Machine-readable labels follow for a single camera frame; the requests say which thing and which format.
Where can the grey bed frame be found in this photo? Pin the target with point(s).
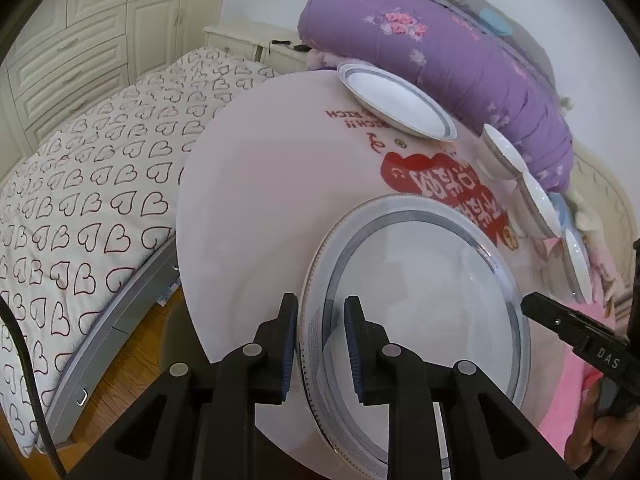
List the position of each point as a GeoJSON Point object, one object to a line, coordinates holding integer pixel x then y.
{"type": "Point", "coordinates": [100, 350]}

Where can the white nightstand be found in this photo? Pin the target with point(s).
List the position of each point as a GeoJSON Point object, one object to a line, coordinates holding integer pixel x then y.
{"type": "Point", "coordinates": [240, 42]}

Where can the grey flowered quilt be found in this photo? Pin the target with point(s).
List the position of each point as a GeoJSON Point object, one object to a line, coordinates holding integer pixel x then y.
{"type": "Point", "coordinates": [520, 35]}

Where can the purple floral quilt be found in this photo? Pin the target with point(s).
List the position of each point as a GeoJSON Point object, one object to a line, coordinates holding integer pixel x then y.
{"type": "Point", "coordinates": [450, 60]}

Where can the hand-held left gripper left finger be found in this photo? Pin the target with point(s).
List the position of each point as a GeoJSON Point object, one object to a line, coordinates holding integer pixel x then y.
{"type": "Point", "coordinates": [287, 350]}

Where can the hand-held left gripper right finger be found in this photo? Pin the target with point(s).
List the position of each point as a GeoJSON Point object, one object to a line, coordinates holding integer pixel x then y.
{"type": "Point", "coordinates": [354, 350]}

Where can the person's right hand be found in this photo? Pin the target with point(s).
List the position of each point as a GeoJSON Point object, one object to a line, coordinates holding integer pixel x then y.
{"type": "Point", "coordinates": [615, 440]}

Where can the white bowl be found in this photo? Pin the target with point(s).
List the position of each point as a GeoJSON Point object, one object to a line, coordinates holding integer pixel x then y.
{"type": "Point", "coordinates": [577, 265]}
{"type": "Point", "coordinates": [502, 152]}
{"type": "Point", "coordinates": [542, 205]}

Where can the round pink printed table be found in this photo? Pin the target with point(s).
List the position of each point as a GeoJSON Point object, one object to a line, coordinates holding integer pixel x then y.
{"type": "Point", "coordinates": [260, 185]}

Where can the cream fluffy cloth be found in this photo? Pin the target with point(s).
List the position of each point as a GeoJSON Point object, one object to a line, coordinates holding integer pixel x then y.
{"type": "Point", "coordinates": [585, 220]}

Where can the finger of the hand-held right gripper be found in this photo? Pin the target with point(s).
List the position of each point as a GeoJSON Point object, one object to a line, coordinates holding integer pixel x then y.
{"type": "Point", "coordinates": [560, 317]}

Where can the small grey-rimmed white plate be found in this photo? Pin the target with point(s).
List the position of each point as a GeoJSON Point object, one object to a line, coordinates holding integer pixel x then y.
{"type": "Point", "coordinates": [390, 100]}

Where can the white wardrobe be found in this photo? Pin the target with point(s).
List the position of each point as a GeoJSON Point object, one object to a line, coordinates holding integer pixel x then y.
{"type": "Point", "coordinates": [75, 35]}

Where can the blue patterned cloth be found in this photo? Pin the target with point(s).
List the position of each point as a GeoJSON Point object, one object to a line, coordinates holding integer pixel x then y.
{"type": "Point", "coordinates": [560, 210]}

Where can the large grey-rimmed patterned plate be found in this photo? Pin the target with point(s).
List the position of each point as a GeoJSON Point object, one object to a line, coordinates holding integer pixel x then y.
{"type": "Point", "coordinates": [425, 285]}

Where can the cream headboard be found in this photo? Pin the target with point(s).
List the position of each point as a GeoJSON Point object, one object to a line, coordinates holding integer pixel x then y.
{"type": "Point", "coordinates": [605, 195]}

